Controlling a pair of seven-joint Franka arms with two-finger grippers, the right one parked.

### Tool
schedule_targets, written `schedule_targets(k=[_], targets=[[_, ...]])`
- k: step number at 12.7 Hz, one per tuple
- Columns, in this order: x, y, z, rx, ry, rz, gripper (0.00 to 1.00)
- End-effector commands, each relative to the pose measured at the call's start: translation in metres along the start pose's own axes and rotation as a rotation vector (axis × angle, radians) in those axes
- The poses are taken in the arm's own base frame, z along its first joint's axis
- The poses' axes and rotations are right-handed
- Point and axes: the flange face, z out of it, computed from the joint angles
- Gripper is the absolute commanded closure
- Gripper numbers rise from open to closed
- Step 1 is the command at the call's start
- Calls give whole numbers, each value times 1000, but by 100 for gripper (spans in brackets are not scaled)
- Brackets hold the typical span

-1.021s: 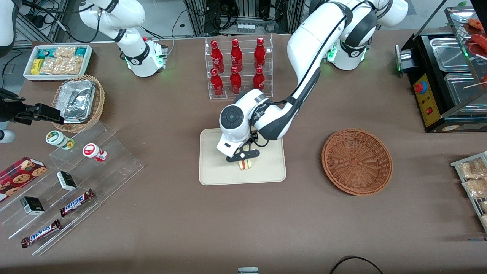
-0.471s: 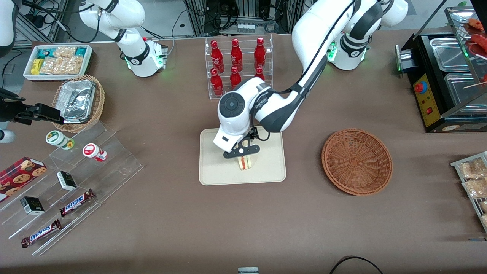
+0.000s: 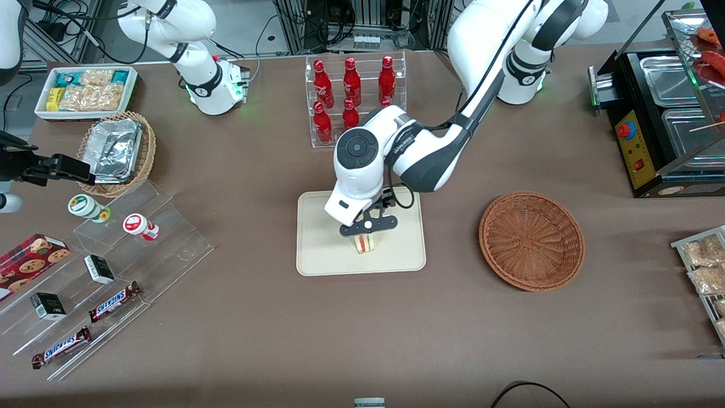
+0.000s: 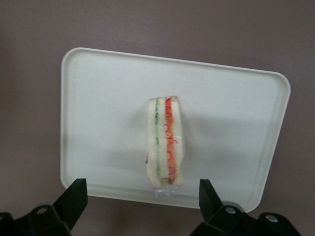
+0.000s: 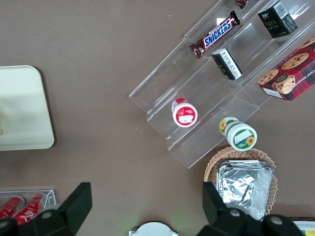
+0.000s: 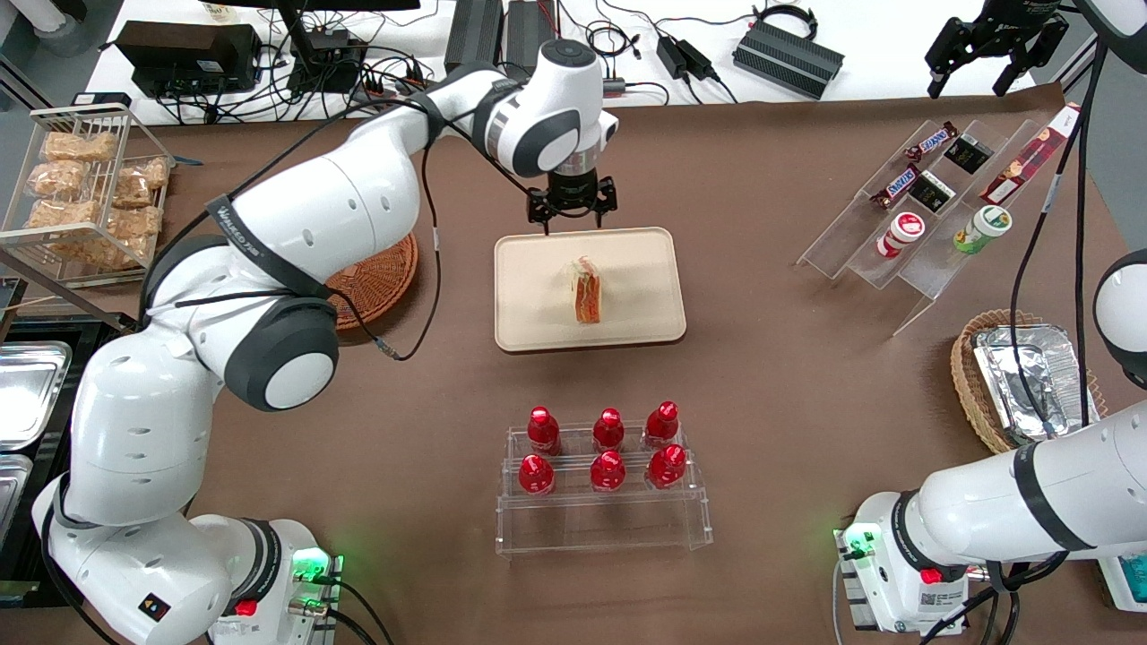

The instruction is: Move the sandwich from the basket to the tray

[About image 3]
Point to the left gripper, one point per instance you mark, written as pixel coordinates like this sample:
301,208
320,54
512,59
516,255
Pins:
387,200

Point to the triangular sandwich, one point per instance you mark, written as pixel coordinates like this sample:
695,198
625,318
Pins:
365,243

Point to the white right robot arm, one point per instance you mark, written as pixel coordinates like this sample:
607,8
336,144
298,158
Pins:
198,85

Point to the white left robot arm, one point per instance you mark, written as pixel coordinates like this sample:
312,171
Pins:
430,153

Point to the aluminium foil tray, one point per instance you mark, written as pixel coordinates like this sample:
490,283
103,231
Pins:
113,150

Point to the cream plastic tray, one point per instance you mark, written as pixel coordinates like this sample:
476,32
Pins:
317,249

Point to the light oval wicker basket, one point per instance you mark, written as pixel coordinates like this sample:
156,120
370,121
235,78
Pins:
148,153

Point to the brown round wicker basket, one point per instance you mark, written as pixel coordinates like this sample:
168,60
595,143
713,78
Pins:
529,241

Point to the green lid yogurt bottle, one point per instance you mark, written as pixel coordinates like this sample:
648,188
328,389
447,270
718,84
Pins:
85,206

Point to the yellow snack packet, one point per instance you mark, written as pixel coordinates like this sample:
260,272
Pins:
55,99

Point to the clear cracker bag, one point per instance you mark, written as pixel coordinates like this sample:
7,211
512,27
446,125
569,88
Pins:
96,77
109,97
76,99

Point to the teal snack packet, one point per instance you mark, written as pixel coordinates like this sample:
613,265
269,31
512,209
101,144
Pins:
120,76
65,80

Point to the red lid yogurt bottle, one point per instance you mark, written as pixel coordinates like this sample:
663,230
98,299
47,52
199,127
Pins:
137,225

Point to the white plastic snack bin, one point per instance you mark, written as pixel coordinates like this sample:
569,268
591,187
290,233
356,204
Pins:
131,93

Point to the red plaid cookie box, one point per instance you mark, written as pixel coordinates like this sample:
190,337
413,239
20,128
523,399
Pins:
28,263

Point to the small black carton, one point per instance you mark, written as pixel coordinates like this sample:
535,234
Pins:
48,306
99,270

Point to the clear acrylic step shelf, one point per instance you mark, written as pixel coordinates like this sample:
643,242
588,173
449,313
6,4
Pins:
170,249

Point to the Snickers chocolate bar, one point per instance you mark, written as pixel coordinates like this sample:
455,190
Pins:
113,301
59,347

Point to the clear acrylic bottle rack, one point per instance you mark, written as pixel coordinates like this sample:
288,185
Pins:
365,68

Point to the grey power strip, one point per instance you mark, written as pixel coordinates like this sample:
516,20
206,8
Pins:
366,42

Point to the grey box at table edge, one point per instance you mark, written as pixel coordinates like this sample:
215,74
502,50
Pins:
369,403

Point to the black food warmer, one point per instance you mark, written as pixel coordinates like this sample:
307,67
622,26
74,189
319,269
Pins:
626,90

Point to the steel warmer pan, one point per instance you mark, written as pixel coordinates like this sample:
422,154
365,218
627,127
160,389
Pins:
668,82
691,136

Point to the bagged fried snack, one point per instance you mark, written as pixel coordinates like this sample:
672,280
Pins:
721,328
720,307
708,280
705,252

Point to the wooden skewer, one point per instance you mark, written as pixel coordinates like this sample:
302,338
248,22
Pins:
705,127

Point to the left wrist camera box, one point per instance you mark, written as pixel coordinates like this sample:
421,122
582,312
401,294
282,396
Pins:
379,224

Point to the aluminium frame cabinet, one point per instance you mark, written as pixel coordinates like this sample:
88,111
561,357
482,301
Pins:
294,28

